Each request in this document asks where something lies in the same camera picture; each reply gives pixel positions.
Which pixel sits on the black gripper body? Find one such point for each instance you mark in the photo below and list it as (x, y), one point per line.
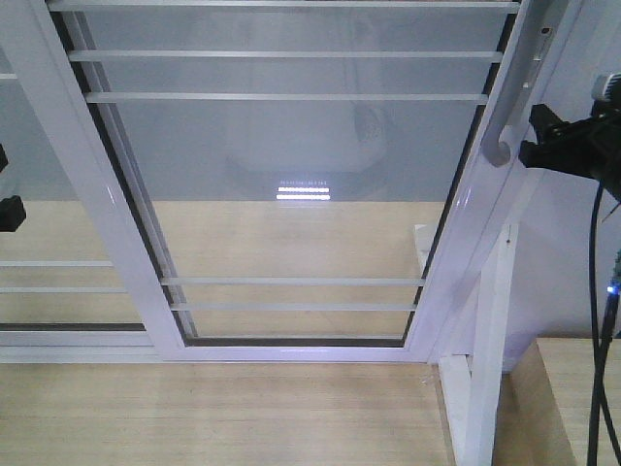
(589, 148)

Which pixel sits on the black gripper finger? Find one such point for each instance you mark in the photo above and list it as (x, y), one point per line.
(543, 121)
(13, 212)

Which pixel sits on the white curved door handle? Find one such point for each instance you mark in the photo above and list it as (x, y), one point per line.
(519, 69)

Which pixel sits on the white framed transparent sliding door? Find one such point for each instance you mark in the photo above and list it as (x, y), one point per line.
(280, 101)

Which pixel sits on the white fixed window panel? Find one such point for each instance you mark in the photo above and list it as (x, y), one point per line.
(62, 298)

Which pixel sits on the light wooden box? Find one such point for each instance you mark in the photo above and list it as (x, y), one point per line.
(545, 404)

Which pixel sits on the light wooden base board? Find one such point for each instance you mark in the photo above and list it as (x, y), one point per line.
(252, 413)

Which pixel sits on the white triangular support bracket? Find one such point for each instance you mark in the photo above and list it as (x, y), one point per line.
(471, 365)

